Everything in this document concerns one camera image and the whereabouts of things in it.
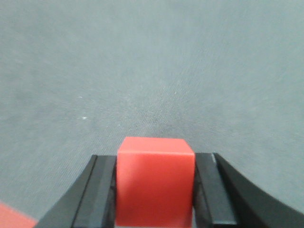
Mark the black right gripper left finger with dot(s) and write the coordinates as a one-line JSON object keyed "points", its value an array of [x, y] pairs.
{"points": [[90, 201]]}

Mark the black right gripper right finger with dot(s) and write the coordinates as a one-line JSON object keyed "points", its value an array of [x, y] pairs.
{"points": [[224, 198]]}

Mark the red magnetic cube block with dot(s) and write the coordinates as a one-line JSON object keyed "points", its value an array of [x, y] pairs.
{"points": [[154, 179]]}

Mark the red metal table frame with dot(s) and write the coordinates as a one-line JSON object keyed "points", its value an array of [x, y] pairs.
{"points": [[11, 218]]}

